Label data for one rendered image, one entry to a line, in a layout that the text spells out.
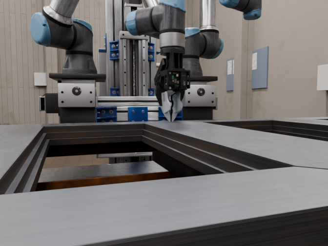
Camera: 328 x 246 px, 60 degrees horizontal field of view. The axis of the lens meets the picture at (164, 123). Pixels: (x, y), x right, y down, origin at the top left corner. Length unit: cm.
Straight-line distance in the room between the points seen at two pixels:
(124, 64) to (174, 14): 59
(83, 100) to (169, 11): 49
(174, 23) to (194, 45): 53
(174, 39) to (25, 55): 821
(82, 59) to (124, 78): 22
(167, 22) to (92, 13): 816
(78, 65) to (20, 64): 770
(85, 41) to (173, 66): 58
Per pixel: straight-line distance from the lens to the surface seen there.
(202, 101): 120
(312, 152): 41
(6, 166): 32
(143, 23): 90
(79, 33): 128
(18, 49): 900
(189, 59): 134
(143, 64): 139
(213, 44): 145
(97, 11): 900
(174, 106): 86
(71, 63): 127
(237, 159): 39
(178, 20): 85
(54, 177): 100
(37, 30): 122
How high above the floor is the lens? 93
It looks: 4 degrees down
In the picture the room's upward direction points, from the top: straight up
